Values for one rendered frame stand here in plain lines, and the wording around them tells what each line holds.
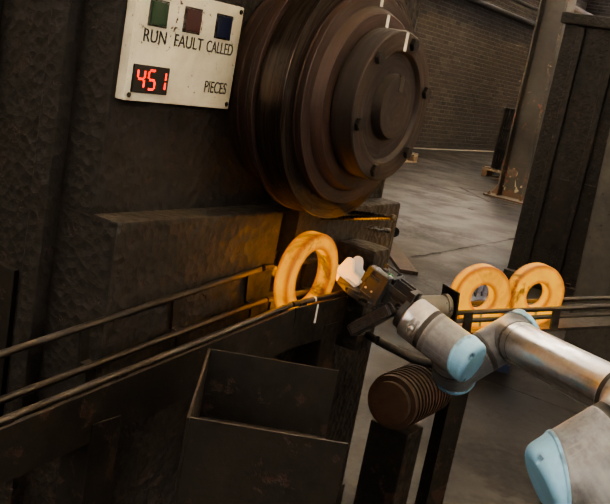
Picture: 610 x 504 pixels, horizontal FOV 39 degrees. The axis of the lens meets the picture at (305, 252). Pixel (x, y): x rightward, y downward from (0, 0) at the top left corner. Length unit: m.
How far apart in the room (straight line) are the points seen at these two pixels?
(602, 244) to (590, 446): 3.10
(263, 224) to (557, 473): 0.74
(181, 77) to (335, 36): 0.28
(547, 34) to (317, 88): 9.13
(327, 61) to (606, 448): 0.77
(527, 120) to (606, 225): 6.29
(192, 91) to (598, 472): 0.88
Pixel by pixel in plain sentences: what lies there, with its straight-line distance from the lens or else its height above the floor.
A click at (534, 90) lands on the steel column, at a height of 1.31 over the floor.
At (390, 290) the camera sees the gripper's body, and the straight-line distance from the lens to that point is 1.78.
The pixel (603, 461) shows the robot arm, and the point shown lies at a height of 0.71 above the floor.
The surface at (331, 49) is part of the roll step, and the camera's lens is 1.54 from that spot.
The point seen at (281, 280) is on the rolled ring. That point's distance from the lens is 1.68.
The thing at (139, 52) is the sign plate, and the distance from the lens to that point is 1.41.
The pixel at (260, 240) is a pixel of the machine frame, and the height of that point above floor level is 0.81.
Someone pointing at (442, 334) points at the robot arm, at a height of 0.70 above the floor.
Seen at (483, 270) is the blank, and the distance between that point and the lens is 2.07.
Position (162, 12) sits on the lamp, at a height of 1.20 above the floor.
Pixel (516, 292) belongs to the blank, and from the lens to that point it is 2.14.
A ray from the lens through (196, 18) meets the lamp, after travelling 1.49.
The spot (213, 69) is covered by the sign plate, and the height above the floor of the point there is 1.13.
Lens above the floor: 1.17
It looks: 12 degrees down
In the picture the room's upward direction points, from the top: 11 degrees clockwise
